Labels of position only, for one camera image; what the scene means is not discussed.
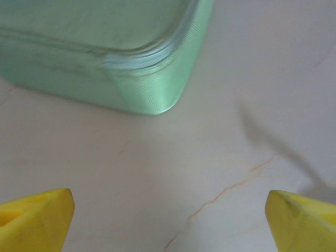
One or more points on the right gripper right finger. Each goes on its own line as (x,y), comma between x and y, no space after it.
(304,225)

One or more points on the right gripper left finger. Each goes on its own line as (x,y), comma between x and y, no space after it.
(34,223)

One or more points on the mint green zip case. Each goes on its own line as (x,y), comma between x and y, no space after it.
(78,39)

